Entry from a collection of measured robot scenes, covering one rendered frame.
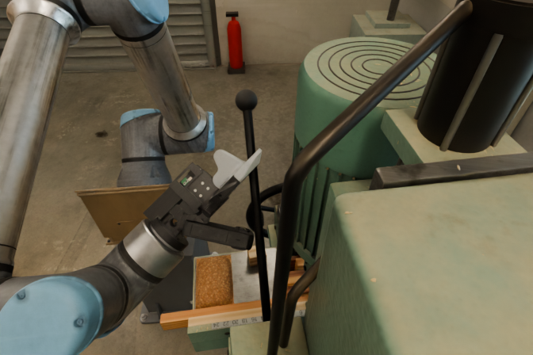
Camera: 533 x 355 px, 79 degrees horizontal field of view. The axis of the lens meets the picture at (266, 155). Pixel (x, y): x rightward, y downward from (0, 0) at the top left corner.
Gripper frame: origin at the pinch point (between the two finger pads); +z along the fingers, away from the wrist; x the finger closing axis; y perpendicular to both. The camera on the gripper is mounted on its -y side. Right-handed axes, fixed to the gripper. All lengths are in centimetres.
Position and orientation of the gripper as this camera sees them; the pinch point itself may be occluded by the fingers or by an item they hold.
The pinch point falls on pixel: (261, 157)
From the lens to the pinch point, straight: 55.2
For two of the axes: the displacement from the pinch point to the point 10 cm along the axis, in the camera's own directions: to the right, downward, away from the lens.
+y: -7.2, -7.0, 0.1
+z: 6.9, -7.1, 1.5
